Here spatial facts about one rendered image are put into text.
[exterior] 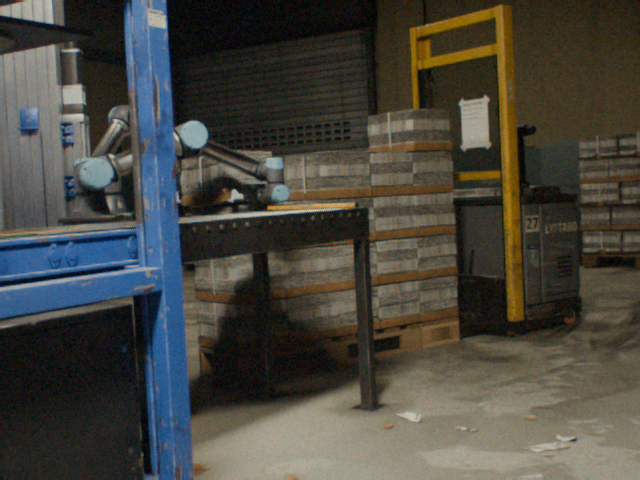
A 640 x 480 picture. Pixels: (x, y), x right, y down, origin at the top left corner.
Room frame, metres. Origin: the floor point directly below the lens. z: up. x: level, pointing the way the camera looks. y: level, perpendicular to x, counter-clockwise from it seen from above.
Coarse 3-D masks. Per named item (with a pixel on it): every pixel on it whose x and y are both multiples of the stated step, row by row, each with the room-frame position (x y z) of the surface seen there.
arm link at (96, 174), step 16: (176, 128) 3.58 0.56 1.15; (192, 128) 3.57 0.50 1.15; (176, 144) 3.56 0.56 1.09; (192, 144) 3.56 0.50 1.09; (96, 160) 3.41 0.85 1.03; (112, 160) 3.45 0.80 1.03; (128, 160) 3.48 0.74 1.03; (80, 176) 3.43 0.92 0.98; (96, 176) 3.41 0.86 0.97; (112, 176) 3.43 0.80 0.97
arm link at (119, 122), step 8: (112, 112) 4.38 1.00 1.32; (120, 112) 4.35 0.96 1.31; (128, 112) 4.33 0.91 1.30; (112, 120) 4.33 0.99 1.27; (120, 120) 4.32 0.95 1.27; (128, 120) 4.33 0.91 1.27; (112, 128) 4.31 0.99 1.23; (120, 128) 4.32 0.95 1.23; (128, 128) 4.34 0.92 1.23; (104, 136) 4.29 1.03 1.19; (112, 136) 4.28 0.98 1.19; (120, 136) 4.31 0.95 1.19; (104, 144) 4.24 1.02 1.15; (112, 144) 4.26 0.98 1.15; (96, 152) 4.21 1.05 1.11; (104, 152) 4.22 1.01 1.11; (112, 152) 4.26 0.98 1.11
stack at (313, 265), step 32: (384, 224) 4.59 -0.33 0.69; (416, 224) 4.73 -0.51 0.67; (288, 256) 4.22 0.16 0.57; (320, 256) 4.33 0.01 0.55; (352, 256) 4.45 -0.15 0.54; (384, 256) 4.59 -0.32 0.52; (416, 256) 4.72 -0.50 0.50; (224, 288) 4.10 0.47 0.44; (352, 288) 4.49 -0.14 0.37; (384, 288) 4.58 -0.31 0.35; (416, 288) 4.71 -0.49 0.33; (224, 320) 4.11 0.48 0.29; (288, 320) 4.22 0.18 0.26; (320, 320) 4.32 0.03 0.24; (352, 320) 4.45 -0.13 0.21; (224, 352) 4.13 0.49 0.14; (256, 352) 4.23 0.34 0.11; (288, 352) 4.20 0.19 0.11; (320, 352) 4.48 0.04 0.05; (384, 352) 4.56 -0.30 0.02
